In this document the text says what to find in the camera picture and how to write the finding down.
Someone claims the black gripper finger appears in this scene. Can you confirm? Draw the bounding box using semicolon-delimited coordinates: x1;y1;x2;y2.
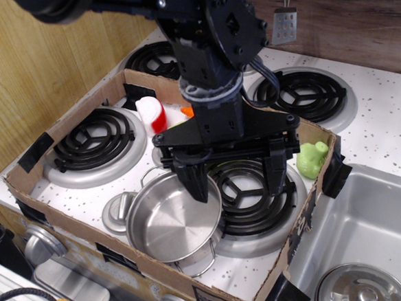
172;157;209;203
262;141;287;196

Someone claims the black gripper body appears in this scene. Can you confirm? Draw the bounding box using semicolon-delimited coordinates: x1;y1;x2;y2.
152;96;300;170

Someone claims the orange toy carrot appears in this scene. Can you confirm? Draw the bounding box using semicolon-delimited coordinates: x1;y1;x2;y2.
181;107;194;118

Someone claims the light green plastic plate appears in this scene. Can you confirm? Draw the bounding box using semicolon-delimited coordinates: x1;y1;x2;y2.
168;121;185;129

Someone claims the green toy broccoli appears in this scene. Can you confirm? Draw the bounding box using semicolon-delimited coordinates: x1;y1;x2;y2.
296;142;329;179

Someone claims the silver stove knob centre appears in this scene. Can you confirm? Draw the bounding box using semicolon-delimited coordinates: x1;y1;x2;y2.
151;148;164;169

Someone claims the silver stove knob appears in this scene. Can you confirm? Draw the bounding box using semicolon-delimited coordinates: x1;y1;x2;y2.
102;191;137;235
151;148;164;169
242;65;258;76

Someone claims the stainless steel pot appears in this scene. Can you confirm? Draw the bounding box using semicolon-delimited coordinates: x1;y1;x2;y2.
126;171;224;278

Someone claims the front right stove burner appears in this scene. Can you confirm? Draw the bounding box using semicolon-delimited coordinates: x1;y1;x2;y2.
208;160;307;258

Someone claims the stove burner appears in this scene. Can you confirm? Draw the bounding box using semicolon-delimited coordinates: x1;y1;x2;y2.
43;107;148;189
208;160;307;258
243;62;361;140
117;41;180;80

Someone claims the silver stove knob back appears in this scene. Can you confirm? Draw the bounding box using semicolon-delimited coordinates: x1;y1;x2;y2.
242;65;258;76

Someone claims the red white toy sushi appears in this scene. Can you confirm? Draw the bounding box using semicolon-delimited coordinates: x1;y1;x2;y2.
135;96;168;137

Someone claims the back right stove burner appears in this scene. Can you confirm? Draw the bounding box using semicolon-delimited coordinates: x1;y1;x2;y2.
243;62;361;140

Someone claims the silver stove knob front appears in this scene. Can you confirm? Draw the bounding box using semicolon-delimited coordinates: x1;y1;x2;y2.
102;191;137;235

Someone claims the front left stove burner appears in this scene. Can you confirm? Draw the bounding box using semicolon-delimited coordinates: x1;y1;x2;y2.
43;107;148;189

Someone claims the back left stove burner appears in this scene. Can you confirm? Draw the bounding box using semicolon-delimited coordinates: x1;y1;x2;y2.
117;41;180;80

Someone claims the stainless steel sink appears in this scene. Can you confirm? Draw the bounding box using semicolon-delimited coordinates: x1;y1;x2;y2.
288;164;401;301

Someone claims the hanging metal spatula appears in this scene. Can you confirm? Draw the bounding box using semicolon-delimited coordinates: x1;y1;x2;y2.
271;0;298;45

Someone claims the brown cardboard fence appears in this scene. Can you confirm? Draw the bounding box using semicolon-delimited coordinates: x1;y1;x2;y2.
5;69;341;301

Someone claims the silver oven knob left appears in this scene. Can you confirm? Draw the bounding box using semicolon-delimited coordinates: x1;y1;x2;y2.
24;224;67;266

